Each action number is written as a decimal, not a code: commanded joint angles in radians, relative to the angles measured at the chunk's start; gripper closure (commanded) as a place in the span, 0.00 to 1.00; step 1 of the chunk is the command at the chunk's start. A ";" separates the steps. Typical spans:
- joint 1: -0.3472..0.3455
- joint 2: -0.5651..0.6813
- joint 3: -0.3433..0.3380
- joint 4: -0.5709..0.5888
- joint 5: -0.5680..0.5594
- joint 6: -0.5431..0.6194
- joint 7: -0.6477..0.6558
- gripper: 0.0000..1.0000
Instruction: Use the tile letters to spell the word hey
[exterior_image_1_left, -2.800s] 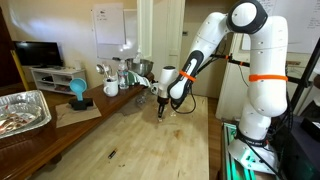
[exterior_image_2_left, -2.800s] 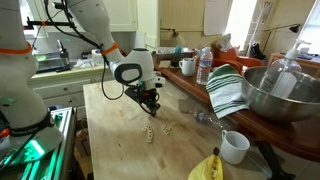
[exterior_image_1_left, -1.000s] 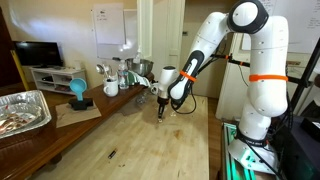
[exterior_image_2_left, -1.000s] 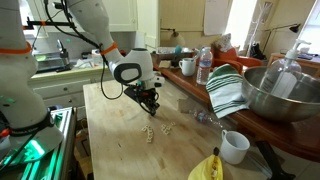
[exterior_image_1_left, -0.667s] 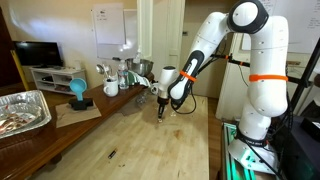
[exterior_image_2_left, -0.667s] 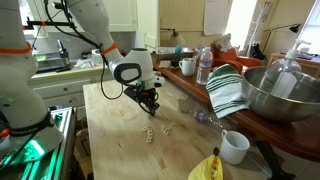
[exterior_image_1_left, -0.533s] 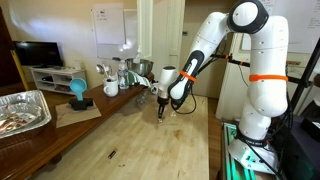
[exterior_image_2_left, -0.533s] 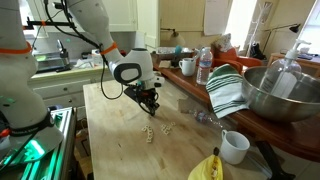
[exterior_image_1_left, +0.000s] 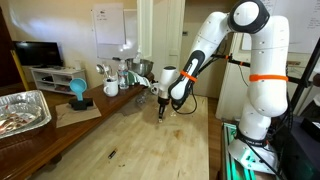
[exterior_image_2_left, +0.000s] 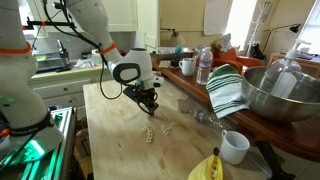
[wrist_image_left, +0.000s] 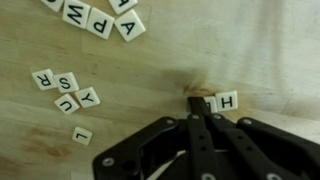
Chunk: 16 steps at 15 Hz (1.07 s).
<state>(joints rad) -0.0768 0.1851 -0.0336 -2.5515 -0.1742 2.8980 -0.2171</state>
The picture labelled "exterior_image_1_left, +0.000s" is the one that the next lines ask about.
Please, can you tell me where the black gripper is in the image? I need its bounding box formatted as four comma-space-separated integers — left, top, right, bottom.
157, 96, 168, 123

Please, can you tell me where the crushed clear plastic bottle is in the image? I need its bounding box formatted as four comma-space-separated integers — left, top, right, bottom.
134, 91, 150, 105

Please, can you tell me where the green striped white towel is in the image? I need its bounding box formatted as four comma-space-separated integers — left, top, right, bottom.
128, 70, 152, 88

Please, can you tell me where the steel mixing bowl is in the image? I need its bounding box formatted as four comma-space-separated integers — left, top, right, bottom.
125, 58, 155, 77

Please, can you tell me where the clear water bottle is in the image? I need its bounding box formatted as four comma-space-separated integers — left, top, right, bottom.
117, 59, 130, 90

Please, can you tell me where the clear pump sanitizer bottle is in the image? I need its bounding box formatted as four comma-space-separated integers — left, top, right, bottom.
133, 46, 144, 64

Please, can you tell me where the black marker pen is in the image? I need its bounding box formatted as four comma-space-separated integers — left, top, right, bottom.
107, 148, 119, 160

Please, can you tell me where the metal spoon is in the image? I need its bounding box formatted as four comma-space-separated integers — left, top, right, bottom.
104, 63, 113, 81

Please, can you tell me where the white tall cabinet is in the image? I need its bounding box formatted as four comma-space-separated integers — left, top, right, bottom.
214, 33, 254, 122

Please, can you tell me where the metal ladle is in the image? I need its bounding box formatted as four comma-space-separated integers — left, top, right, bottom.
95, 63, 106, 80

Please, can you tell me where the white door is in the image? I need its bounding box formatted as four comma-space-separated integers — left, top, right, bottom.
136, 0, 186, 83

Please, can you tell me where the black block base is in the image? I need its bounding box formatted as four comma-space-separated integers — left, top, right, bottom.
68, 97, 95, 112

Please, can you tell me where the black metal bar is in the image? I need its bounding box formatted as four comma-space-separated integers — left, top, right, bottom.
209, 53, 252, 68

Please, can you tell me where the brown cardboard sheet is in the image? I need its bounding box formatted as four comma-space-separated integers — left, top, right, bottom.
54, 100, 103, 129

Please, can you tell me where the white paper sheet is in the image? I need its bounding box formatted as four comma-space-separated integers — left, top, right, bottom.
92, 3, 127, 46

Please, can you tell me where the white television stand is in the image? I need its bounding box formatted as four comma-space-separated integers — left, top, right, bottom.
29, 66, 88, 96

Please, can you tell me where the aluminium foil tray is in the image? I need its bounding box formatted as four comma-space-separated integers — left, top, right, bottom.
0, 89, 53, 140

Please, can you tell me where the brown wooden table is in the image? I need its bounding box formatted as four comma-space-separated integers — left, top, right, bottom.
0, 73, 156, 180

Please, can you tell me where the black flat television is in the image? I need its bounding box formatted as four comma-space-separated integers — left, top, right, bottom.
12, 40, 65, 68

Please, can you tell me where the black computer case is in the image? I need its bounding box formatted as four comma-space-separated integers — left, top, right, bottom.
273, 113, 320, 180

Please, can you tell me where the red white food packet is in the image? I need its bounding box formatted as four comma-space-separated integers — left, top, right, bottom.
0, 103, 43, 135

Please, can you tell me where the black tripod pole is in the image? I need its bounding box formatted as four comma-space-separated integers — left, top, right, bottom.
289, 36, 320, 113

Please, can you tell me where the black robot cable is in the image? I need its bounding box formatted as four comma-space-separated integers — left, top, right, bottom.
171, 88, 198, 116

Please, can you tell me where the orange strap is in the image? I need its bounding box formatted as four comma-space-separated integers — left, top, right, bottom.
249, 73, 289, 83
179, 69, 198, 83

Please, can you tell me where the small wall whiteboard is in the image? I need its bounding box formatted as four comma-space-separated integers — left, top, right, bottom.
90, 8, 140, 61

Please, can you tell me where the large wall whiteboard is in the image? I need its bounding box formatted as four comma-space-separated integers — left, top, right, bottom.
241, 0, 320, 55

